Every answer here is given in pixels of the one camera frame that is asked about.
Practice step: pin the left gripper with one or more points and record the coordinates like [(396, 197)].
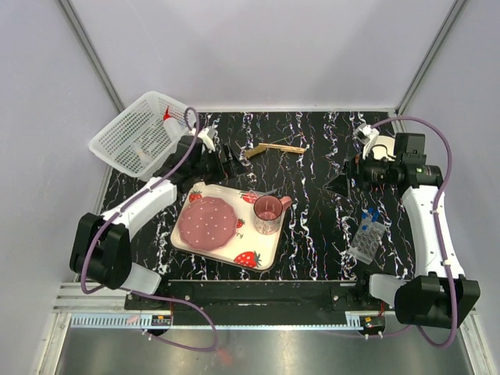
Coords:
[(220, 174)]

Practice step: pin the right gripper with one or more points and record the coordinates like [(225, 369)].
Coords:
[(355, 167)]

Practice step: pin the wooden bristle brush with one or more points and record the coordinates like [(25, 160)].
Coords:
[(262, 147)]

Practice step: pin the clear plastic funnel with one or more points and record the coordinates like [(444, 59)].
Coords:
[(251, 196)]

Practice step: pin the white squeeze bottle red cap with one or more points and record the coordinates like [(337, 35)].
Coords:
[(172, 126)]

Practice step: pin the bundle of clear pipettes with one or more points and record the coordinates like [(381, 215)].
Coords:
[(148, 147)]

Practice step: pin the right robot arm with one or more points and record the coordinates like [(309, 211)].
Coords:
[(439, 295)]

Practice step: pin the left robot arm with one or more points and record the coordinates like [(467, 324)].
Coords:
[(102, 245)]

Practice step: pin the white bowl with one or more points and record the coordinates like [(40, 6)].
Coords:
[(384, 148)]

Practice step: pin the pink ceramic mug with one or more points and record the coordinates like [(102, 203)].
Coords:
[(268, 211)]

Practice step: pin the clear test tube rack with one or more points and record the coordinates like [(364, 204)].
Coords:
[(365, 243)]

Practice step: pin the white strawberry tray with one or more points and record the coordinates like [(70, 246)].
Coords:
[(248, 248)]

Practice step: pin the pink polka dot plate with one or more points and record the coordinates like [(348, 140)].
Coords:
[(207, 224)]

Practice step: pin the white perforated plastic basket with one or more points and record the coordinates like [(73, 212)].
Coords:
[(143, 116)]

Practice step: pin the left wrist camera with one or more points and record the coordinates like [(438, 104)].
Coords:
[(207, 135)]

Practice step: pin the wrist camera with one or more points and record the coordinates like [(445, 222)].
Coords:
[(367, 136), (207, 135)]

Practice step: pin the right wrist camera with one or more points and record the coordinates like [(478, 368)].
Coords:
[(367, 136)]

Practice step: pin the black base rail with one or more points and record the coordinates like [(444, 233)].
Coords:
[(263, 303)]

